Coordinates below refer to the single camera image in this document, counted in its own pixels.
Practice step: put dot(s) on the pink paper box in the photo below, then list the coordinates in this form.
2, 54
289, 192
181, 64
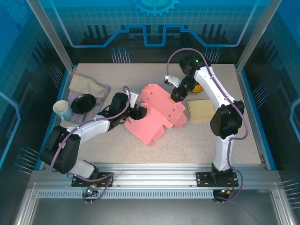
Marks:
150, 131

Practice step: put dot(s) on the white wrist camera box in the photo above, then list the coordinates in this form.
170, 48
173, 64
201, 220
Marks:
172, 80
134, 97

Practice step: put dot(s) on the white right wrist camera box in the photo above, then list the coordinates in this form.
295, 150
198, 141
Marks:
172, 80

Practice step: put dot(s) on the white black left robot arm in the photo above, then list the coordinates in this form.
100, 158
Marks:
63, 150

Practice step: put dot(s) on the white blue mug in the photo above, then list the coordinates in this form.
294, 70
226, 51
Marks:
61, 108

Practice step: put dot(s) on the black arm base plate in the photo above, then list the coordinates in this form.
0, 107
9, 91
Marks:
204, 179
79, 180

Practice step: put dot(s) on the small connector with green light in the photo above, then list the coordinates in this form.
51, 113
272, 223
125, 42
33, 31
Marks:
226, 192
90, 191

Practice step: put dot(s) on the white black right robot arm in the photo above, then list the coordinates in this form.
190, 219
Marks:
225, 122

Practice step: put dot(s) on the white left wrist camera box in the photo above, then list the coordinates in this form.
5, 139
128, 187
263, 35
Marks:
134, 97

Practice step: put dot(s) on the black round plate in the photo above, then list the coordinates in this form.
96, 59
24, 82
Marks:
83, 103

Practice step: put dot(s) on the yellow paper box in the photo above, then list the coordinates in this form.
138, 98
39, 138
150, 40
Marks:
201, 110

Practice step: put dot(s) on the blue table side rail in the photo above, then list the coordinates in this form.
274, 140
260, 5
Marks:
249, 93
63, 86

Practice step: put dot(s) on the aluminium front rail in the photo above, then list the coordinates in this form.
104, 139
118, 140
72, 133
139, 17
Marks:
154, 175

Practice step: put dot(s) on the silver metal utensil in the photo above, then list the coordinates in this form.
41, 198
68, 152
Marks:
82, 116

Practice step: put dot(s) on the aluminium corner post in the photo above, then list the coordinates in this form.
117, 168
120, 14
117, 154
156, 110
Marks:
252, 35
56, 35

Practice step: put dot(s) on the beige folded cloth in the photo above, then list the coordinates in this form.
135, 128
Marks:
86, 84

